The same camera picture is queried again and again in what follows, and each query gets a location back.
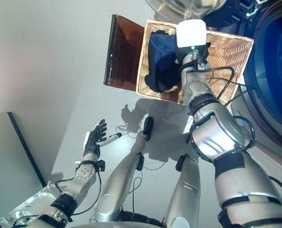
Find rectangular wicker laundry basket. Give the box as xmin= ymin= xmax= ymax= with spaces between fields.
xmin=135 ymin=19 xmax=254 ymax=106

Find brown transparent acrylic stool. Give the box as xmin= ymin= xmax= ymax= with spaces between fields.
xmin=103 ymin=14 xmax=146 ymax=91

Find grey robot torso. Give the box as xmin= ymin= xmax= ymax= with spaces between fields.
xmin=69 ymin=212 xmax=170 ymax=228

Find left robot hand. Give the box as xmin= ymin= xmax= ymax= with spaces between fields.
xmin=83 ymin=119 xmax=123 ymax=156

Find blue garment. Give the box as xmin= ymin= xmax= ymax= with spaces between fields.
xmin=148 ymin=34 xmax=179 ymax=76

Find black trousers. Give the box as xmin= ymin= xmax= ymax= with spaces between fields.
xmin=152 ymin=29 xmax=212 ymax=93

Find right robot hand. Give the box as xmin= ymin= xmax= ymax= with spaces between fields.
xmin=174 ymin=20 xmax=212 ymax=64

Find grey front-load washing machine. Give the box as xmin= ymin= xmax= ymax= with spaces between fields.
xmin=238 ymin=0 xmax=282 ymax=152

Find white floor cable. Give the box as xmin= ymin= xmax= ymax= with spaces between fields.
xmin=116 ymin=124 xmax=170 ymax=171

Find round glass washer door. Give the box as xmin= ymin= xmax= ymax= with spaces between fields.
xmin=145 ymin=0 xmax=258 ymax=28

